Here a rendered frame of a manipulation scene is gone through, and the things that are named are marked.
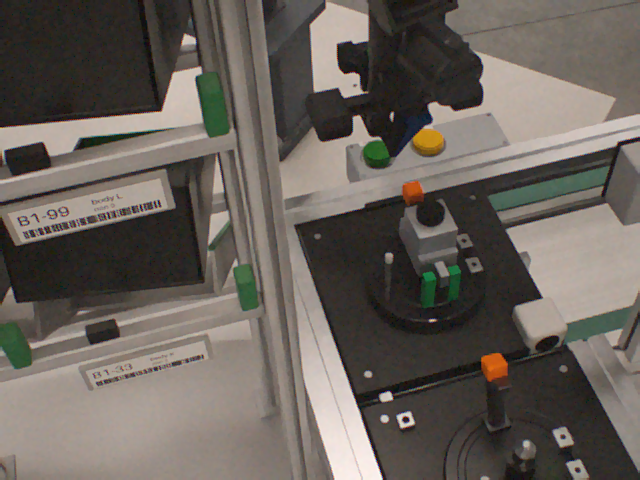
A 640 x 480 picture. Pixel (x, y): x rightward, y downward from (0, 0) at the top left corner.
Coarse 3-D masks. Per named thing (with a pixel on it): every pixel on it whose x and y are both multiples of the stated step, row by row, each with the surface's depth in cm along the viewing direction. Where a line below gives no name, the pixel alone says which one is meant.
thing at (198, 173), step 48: (96, 144) 84; (48, 192) 69; (192, 192) 58; (0, 240) 57; (48, 240) 58; (96, 240) 58; (144, 240) 58; (192, 240) 58; (48, 288) 59; (96, 288) 59; (144, 288) 60
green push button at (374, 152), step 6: (366, 144) 115; (372, 144) 114; (378, 144) 114; (366, 150) 114; (372, 150) 114; (378, 150) 114; (384, 150) 114; (366, 156) 113; (372, 156) 113; (378, 156) 113; (384, 156) 113; (372, 162) 113; (378, 162) 113; (384, 162) 113
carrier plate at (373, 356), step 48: (480, 192) 108; (336, 240) 105; (480, 240) 104; (336, 288) 100; (528, 288) 99; (336, 336) 96; (384, 336) 96; (432, 336) 96; (480, 336) 95; (384, 384) 92
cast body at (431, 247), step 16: (416, 208) 91; (432, 208) 91; (400, 224) 96; (416, 224) 91; (432, 224) 90; (448, 224) 91; (416, 240) 91; (432, 240) 90; (448, 240) 91; (416, 256) 92; (432, 256) 92; (448, 256) 92; (416, 272) 94; (448, 272) 92
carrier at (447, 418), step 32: (448, 384) 92; (480, 384) 92; (512, 384) 91; (544, 384) 91; (576, 384) 91; (384, 416) 90; (416, 416) 90; (448, 416) 89; (480, 416) 87; (512, 416) 87; (544, 416) 87; (576, 416) 89; (608, 416) 89; (384, 448) 87; (416, 448) 87; (448, 448) 85; (480, 448) 85; (512, 448) 81; (544, 448) 85; (576, 448) 84; (608, 448) 86
